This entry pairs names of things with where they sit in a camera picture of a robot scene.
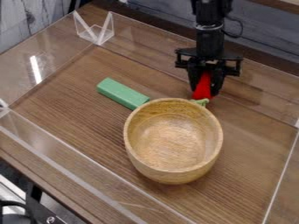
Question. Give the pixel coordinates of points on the clear acrylic tray enclosure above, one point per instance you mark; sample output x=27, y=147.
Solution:
x=102, y=129

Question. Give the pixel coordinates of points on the black metal bracket with bolt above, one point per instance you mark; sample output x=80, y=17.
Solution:
x=42, y=214

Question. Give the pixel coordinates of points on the wooden bowl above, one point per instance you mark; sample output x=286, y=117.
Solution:
x=174, y=139

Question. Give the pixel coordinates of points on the red plush strawberry toy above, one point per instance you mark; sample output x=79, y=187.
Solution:
x=202, y=93

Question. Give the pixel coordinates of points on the green rectangular block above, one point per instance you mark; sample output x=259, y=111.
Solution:
x=122, y=94

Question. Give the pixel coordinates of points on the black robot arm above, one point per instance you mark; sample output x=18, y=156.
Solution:
x=211, y=12

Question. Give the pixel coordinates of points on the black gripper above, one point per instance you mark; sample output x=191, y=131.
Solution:
x=226, y=61

